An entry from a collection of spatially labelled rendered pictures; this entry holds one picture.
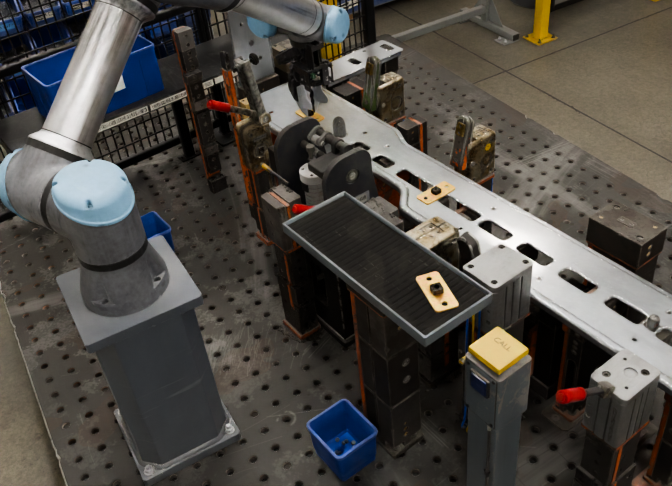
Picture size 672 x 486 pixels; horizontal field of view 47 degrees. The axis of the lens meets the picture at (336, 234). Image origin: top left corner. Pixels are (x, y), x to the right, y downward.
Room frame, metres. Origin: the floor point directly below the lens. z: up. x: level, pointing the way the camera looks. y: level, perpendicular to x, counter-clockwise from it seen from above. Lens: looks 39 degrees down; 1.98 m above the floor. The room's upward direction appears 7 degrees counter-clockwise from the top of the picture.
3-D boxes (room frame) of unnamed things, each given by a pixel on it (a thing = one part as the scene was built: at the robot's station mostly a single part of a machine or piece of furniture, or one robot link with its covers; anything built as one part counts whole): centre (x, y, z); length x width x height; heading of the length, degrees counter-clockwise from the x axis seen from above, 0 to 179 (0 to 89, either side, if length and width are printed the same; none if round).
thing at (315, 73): (1.69, 0.01, 1.16); 0.09 x 0.08 x 0.12; 33
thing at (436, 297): (0.85, -0.14, 1.17); 0.08 x 0.04 x 0.01; 13
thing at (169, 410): (1.02, 0.37, 0.90); 0.21 x 0.21 x 0.40; 26
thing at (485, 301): (0.94, -0.07, 1.16); 0.37 x 0.14 x 0.02; 33
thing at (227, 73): (1.71, 0.22, 0.95); 0.03 x 0.01 x 0.50; 33
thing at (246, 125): (1.62, 0.17, 0.88); 0.07 x 0.06 x 0.35; 123
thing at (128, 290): (1.02, 0.37, 1.15); 0.15 x 0.15 x 0.10
